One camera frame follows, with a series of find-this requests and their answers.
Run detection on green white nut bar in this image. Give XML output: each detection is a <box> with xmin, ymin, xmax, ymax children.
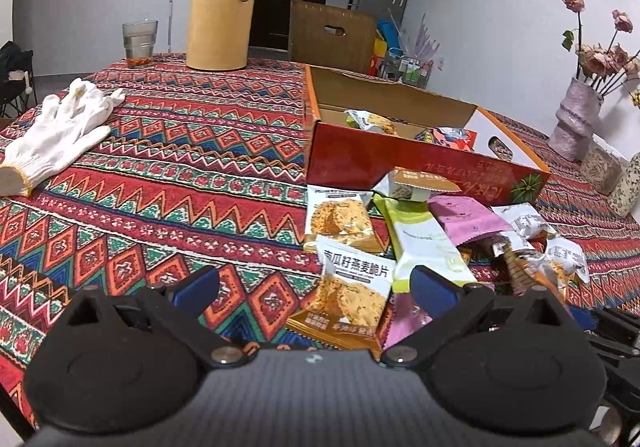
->
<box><xmin>372</xmin><ymin>194</ymin><xmax>476</xmax><ymax>293</ymax></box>

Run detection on pink snack packet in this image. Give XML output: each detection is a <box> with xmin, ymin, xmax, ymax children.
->
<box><xmin>427</xmin><ymin>195</ymin><xmax>512</xmax><ymax>247</ymax></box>

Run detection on red blue snack bag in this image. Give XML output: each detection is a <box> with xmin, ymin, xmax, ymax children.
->
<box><xmin>416</xmin><ymin>128</ymin><xmax>477</xmax><ymax>152</ymax></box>

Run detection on orange snack packet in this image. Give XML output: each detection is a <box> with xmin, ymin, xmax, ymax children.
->
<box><xmin>503</xmin><ymin>248</ymin><xmax>567</xmax><ymax>303</ymax></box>

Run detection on white silver snack packet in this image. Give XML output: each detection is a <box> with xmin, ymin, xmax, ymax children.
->
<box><xmin>489</xmin><ymin>202</ymin><xmax>590</xmax><ymax>285</ymax></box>

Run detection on small jelly cup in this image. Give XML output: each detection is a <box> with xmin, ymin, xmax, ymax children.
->
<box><xmin>387</xmin><ymin>168</ymin><xmax>462</xmax><ymax>202</ymax></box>

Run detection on patterned red tablecloth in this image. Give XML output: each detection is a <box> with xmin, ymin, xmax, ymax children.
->
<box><xmin>1</xmin><ymin>54</ymin><xmax>639</xmax><ymax>419</ymax></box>

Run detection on floral slim vase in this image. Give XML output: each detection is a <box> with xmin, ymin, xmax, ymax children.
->
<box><xmin>608</xmin><ymin>159</ymin><xmax>640</xmax><ymax>218</ymax></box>

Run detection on pink ceramic vase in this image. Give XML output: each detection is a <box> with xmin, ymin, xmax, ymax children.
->
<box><xmin>548</xmin><ymin>78</ymin><xmax>603</xmax><ymax>162</ymax></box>

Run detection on red cardboard snack box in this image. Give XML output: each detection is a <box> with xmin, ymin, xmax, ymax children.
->
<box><xmin>303</xmin><ymin>65</ymin><xmax>551</xmax><ymax>206</ymax></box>

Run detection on white cotton glove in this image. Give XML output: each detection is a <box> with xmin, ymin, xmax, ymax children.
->
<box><xmin>1</xmin><ymin>78</ymin><xmax>126</xmax><ymax>197</ymax></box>

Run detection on black folding chair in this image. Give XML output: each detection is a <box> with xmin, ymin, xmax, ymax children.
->
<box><xmin>0</xmin><ymin>41</ymin><xmax>38</xmax><ymax>118</ymax></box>

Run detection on glass cup with drink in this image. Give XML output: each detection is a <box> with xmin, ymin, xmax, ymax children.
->
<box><xmin>122</xmin><ymin>20</ymin><xmax>158</xmax><ymax>68</ymax></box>

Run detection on dried pink roses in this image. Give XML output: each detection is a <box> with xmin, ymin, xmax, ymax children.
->
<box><xmin>560</xmin><ymin>0</ymin><xmax>640</xmax><ymax>98</ymax></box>

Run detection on yellow thermos jug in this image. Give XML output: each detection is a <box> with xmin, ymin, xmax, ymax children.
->
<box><xmin>186</xmin><ymin>0</ymin><xmax>255</xmax><ymax>71</ymax></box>

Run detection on brown cardboard box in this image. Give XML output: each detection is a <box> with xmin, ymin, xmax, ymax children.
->
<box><xmin>288</xmin><ymin>0</ymin><xmax>376</xmax><ymax>74</ymax></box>

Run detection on wire basket cart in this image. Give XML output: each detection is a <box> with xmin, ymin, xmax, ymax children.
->
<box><xmin>380</xmin><ymin>53</ymin><xmax>434</xmax><ymax>90</ymax></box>

